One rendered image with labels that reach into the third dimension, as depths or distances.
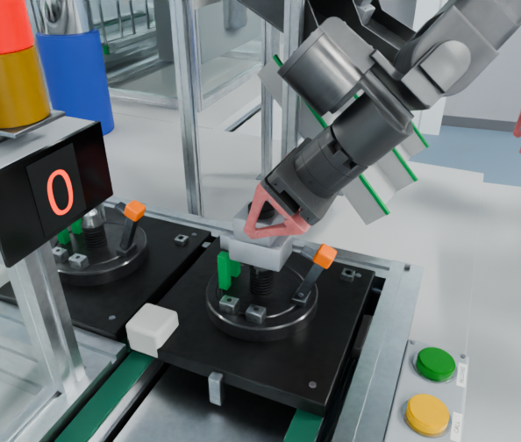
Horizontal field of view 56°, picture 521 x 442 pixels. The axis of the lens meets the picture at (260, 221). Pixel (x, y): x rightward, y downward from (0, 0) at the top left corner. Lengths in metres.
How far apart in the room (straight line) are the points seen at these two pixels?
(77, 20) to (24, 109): 1.01
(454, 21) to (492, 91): 3.62
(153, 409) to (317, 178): 0.32
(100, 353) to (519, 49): 3.71
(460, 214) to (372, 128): 0.67
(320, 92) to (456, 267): 0.56
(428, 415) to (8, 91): 0.46
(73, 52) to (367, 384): 1.09
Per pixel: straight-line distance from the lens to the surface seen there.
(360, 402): 0.55
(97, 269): 0.69
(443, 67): 0.45
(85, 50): 1.40
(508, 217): 1.14
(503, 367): 0.78
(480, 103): 4.11
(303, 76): 0.45
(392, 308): 0.67
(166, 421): 0.59
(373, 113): 0.45
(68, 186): 0.42
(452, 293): 0.88
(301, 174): 0.49
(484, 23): 0.48
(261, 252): 0.56
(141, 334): 0.59
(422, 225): 1.04
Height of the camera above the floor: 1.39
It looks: 32 degrees down
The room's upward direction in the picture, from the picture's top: straight up
